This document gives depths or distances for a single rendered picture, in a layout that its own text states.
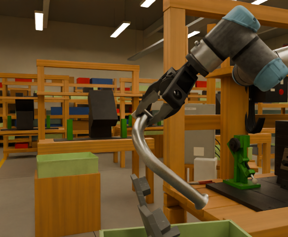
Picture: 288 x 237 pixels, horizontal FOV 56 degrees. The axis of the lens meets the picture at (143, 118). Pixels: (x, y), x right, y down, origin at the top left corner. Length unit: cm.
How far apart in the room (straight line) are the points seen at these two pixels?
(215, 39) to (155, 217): 40
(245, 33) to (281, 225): 73
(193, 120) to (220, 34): 103
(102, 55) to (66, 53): 138
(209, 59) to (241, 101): 109
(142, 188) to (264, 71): 38
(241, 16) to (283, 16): 138
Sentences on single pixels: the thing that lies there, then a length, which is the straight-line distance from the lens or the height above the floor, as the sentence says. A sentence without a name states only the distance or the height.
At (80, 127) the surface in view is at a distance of 797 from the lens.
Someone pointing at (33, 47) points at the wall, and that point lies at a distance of 1114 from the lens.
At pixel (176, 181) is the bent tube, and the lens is 66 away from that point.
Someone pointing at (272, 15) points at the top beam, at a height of 189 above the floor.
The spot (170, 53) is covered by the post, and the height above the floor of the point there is 160.
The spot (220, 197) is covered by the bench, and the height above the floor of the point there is 88.
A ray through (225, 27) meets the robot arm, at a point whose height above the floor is 149.
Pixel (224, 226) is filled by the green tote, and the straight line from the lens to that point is 96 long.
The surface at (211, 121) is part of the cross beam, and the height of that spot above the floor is 124.
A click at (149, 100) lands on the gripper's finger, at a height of 133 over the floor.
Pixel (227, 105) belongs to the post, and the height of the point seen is 133.
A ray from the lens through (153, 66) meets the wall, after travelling 1197.
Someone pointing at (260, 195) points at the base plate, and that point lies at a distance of 146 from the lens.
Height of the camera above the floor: 131
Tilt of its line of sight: 2 degrees down
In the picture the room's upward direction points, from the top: straight up
